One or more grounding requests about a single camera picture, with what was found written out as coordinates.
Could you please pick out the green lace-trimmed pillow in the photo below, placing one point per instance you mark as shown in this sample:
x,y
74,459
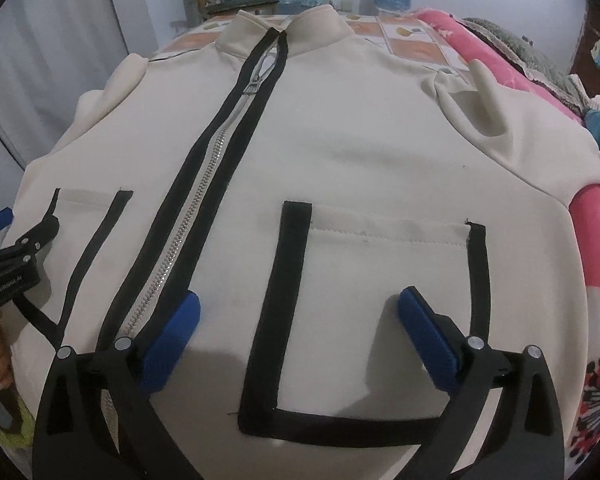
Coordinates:
x,y
532,63

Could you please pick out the dark wooden door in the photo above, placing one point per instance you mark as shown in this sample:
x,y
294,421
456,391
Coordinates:
x,y
586,63

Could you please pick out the pink floral blanket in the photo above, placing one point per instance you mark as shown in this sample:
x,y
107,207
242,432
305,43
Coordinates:
x,y
474,39

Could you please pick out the cream zip-up jacket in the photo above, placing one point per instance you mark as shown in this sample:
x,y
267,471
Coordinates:
x,y
297,179

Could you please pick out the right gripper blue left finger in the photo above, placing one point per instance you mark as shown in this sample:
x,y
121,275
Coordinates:
x,y
167,348

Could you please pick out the checkered orange bed sheet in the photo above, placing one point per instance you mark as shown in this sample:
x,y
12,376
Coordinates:
x,y
402,36

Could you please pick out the grey curtain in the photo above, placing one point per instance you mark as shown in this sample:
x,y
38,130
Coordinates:
x,y
51,52

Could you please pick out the green fuzzy slipper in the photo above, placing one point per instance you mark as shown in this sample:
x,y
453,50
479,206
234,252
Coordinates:
x,y
18,445

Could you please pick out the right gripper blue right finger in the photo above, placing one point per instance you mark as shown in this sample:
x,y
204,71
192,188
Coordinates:
x,y
435,337

